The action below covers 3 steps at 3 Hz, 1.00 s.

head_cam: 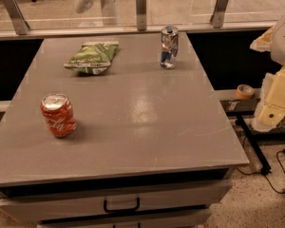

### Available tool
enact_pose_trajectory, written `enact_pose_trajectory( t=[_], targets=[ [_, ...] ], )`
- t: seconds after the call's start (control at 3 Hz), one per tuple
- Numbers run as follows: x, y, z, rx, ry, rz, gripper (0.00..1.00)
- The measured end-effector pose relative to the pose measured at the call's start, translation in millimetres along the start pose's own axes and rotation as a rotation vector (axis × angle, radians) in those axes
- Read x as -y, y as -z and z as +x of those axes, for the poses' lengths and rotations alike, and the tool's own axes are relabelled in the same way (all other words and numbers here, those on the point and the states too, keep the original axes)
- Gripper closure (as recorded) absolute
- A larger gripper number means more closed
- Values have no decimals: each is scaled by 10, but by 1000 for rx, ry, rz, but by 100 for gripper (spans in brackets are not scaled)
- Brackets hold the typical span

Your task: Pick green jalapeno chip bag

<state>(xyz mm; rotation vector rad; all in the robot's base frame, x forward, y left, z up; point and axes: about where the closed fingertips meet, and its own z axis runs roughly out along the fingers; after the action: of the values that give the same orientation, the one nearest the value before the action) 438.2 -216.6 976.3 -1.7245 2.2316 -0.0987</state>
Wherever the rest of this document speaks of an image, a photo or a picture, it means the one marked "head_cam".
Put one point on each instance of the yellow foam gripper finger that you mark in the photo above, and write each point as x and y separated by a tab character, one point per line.
270	110
263	42

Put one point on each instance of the green jalapeno chip bag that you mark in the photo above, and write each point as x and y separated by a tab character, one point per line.
93	58

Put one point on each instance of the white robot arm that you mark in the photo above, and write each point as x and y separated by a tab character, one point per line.
277	51

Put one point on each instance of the orange tape roll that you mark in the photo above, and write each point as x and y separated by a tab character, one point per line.
245	92

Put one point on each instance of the black table leg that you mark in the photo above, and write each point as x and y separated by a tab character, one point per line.
266	168

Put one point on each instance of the silver blue energy drink can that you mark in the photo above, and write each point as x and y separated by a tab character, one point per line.
169	46

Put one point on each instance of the grey lower drawer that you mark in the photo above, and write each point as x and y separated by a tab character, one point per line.
170	219

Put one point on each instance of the grey drawer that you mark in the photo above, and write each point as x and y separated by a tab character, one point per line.
90	203
170	219

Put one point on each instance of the red soda can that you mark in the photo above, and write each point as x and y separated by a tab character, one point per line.
58	113

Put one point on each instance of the grey upper drawer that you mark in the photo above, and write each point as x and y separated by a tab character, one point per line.
90	203

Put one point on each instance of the right metal railing bracket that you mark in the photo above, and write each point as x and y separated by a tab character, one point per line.
217	18

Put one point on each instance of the metal railing bracket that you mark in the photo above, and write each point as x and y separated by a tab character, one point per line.
141	14
19	23
217	18

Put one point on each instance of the middle metal railing bracket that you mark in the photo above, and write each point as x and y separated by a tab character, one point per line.
141	14

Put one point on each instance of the black drawer handle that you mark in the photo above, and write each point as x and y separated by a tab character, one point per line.
121	205

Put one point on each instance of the left metal railing bracket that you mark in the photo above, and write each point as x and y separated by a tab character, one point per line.
19	23

